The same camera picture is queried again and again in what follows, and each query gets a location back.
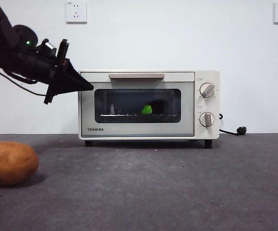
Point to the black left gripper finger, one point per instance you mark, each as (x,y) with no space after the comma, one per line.
(69,87)
(72,74)

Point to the purple eggplant with green stem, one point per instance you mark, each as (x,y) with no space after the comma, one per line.
(147,110)

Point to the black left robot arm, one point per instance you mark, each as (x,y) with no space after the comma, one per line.
(9,41)

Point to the beige round oven knob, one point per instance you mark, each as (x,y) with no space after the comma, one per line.
(206,119)
(207,90)

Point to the white toaster oven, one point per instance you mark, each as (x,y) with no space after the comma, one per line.
(208,134)

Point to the brown potato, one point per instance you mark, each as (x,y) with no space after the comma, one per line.
(9,163)

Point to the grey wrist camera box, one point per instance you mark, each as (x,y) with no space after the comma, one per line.
(49,47)

